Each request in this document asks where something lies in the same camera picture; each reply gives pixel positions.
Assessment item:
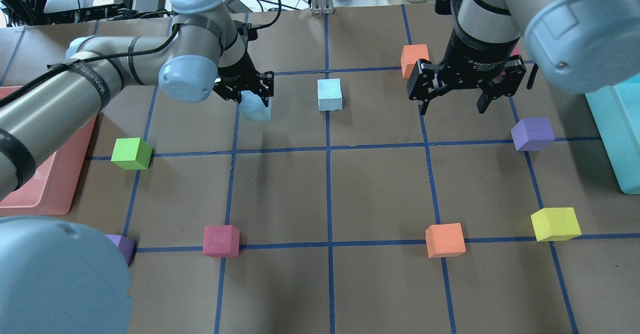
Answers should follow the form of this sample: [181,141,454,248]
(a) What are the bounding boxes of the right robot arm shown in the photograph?
[407,0,640,115]

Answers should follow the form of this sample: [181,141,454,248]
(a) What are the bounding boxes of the pink block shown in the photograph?
[202,225,241,258]
[509,44,522,57]

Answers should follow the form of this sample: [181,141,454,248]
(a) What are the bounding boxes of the yellow foam block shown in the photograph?
[530,207,583,242]

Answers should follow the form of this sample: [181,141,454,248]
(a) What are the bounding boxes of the pink block right far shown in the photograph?
[509,44,522,57]

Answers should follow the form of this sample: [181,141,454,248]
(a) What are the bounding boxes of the pink block left near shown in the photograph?
[202,225,241,258]

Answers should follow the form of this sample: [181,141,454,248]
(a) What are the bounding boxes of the green foam block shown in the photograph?
[110,138,153,171]

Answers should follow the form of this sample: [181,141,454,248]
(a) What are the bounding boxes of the purple block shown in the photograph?
[105,234,137,266]
[510,117,556,152]

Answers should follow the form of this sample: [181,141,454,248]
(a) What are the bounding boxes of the orange block far side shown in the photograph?
[400,43,431,79]

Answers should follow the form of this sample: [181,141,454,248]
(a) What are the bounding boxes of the cyan plastic tray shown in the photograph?
[585,74,640,195]

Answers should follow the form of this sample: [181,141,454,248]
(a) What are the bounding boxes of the light blue block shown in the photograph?
[238,90,273,121]
[317,78,343,112]

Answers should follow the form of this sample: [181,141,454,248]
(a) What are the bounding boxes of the purple block left side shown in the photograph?
[105,234,137,266]

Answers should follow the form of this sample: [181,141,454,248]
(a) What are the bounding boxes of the purple block right side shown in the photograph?
[510,117,556,152]

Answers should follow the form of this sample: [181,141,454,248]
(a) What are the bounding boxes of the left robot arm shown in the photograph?
[1,0,274,334]

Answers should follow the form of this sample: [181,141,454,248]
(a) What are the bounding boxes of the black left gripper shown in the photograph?
[213,54,275,108]

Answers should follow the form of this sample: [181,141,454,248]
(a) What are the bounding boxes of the orange block near robot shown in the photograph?
[425,223,467,259]

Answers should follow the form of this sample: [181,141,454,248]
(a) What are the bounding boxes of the pink plastic tray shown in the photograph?
[0,86,98,217]

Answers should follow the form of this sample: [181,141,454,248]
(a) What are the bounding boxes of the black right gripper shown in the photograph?
[407,26,527,116]

